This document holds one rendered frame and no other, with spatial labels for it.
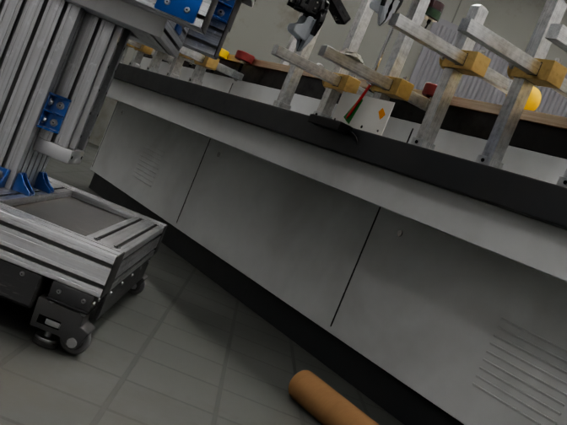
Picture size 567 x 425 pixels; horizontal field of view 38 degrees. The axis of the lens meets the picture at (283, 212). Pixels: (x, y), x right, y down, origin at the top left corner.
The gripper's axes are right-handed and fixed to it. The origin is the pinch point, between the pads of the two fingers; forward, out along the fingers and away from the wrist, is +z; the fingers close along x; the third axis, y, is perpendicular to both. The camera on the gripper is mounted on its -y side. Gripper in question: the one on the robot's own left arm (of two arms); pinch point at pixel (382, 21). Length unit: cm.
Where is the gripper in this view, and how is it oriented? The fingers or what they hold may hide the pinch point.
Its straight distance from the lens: 239.9
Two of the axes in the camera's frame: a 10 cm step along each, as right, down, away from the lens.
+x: -5.7, -1.9, -8.0
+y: -7.3, -3.3, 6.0
